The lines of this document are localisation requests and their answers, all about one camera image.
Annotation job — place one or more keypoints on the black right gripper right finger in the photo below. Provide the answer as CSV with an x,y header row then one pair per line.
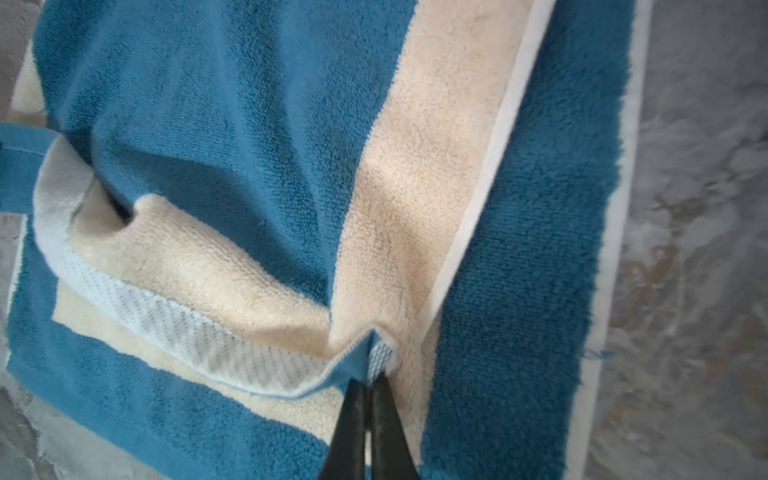
x,y
391,457

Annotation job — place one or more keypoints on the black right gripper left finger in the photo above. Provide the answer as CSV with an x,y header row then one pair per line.
x,y
346,456

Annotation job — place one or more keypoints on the blue and cream towel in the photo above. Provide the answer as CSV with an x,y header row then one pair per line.
x,y
231,209

